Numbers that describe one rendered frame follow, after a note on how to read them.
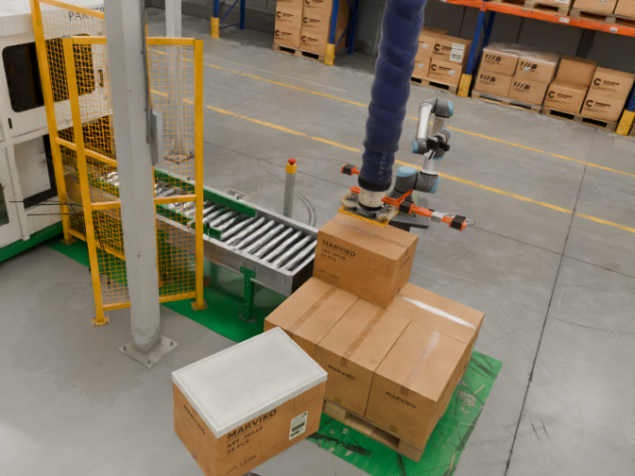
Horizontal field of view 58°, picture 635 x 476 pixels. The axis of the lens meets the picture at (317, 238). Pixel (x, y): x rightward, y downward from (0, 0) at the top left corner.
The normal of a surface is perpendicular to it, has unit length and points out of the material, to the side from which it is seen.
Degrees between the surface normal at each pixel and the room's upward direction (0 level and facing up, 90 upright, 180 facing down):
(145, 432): 0
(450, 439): 0
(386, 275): 90
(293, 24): 92
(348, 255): 90
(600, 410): 0
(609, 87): 90
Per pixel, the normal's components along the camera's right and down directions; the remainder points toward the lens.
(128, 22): 0.86, 0.34
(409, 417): -0.50, 0.41
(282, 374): 0.11, -0.85
